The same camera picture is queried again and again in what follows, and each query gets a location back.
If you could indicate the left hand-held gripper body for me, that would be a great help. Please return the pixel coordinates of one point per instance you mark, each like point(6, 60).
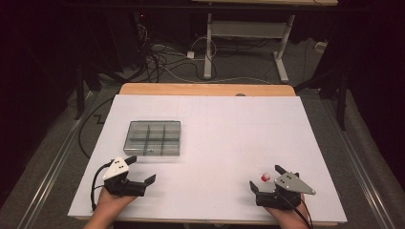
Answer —
point(116, 170)

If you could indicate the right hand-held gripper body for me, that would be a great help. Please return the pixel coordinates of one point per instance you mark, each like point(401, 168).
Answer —
point(293, 184)

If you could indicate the small red and white object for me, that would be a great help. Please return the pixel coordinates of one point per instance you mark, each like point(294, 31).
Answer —
point(265, 177)

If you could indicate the clear plastic compartment box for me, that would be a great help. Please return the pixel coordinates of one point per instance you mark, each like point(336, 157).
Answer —
point(153, 138)

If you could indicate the person's right hand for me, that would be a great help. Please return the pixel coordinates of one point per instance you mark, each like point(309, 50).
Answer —
point(291, 219)

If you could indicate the person's left hand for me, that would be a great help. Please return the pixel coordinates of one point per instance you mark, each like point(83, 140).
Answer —
point(110, 205)

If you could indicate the white table cover sheet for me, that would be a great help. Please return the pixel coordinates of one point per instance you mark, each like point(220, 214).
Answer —
point(223, 133)

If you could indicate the black metal stand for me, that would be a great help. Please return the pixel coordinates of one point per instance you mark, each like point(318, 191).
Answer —
point(79, 95)
point(342, 101)

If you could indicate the wooden table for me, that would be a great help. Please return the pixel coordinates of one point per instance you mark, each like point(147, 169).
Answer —
point(191, 89)

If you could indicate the white power adapter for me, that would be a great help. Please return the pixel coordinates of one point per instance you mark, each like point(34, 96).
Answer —
point(190, 54)

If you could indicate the aluminium floor rail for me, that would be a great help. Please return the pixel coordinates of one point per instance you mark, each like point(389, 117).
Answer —
point(366, 191)
point(51, 178)

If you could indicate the white metal frame desk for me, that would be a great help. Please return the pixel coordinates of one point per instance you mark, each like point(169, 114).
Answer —
point(248, 29)

